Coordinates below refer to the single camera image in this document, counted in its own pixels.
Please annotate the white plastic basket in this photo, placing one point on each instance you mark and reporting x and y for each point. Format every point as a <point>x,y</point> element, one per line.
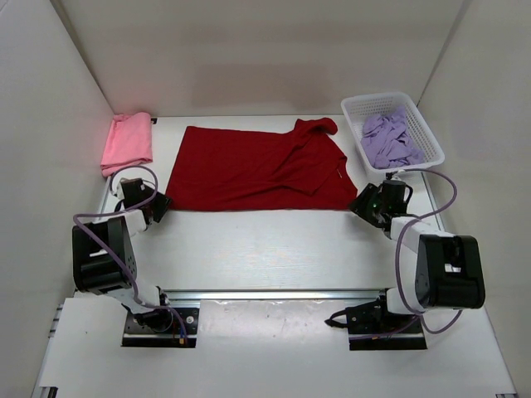
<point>358,108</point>

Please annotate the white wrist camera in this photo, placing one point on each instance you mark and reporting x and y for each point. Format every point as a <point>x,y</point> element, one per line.
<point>118,190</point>
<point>394,174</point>

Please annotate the pink t shirt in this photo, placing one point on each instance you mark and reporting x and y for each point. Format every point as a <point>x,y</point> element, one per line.
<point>129,142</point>

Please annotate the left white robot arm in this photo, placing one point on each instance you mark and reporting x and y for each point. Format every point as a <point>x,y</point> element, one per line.
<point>103,255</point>

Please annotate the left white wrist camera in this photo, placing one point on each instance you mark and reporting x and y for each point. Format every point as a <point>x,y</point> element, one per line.
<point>118,190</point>

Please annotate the red t shirt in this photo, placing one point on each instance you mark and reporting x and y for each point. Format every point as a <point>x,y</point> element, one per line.
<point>236,170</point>

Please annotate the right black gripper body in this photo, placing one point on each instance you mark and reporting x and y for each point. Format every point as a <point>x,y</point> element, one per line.
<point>382,206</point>

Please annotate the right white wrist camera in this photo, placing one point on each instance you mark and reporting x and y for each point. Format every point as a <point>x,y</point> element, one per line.
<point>394,174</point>

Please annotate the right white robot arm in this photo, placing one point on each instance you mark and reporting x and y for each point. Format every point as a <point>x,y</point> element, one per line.
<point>448,270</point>

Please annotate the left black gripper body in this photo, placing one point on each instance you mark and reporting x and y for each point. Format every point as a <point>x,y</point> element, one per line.
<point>149,191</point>

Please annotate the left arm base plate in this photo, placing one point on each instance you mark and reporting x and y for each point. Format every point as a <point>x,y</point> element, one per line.
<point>161,329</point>

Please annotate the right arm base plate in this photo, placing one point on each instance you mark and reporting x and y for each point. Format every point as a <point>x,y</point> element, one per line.
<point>372,328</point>

